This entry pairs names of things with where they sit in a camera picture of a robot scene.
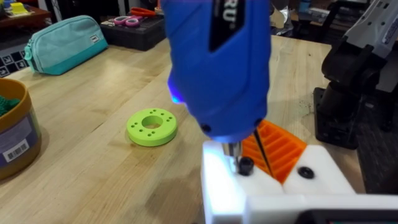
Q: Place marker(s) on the black white marker board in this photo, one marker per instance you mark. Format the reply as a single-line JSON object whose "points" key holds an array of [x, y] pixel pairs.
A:
{"points": [[12, 63]]}

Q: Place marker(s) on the yellow toy block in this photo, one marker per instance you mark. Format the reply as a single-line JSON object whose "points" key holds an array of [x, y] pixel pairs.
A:
{"points": [[19, 8]]}

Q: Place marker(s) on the white orange left gripper left finger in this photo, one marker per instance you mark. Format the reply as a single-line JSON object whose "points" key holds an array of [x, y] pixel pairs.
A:
{"points": [[217, 186]]}

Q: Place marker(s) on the white orange left gripper right finger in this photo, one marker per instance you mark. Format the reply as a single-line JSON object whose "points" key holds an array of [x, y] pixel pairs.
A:
{"points": [[323, 177]]}

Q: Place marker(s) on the green disc with holes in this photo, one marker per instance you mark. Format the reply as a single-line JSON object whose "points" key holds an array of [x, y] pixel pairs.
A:
{"points": [[161, 130]]}

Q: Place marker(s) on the black box of tools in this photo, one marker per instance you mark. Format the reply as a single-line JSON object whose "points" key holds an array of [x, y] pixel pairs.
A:
{"points": [[136, 34]]}

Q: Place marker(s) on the teal zip bag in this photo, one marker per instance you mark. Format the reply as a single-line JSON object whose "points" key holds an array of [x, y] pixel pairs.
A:
{"points": [[65, 46]]}

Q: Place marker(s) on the tub of small toys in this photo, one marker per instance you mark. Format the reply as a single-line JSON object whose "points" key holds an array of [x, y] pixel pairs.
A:
{"points": [[18, 143]]}

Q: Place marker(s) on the blue electric screwdriver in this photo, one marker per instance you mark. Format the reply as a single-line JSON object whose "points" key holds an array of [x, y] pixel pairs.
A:
{"points": [[217, 77]]}

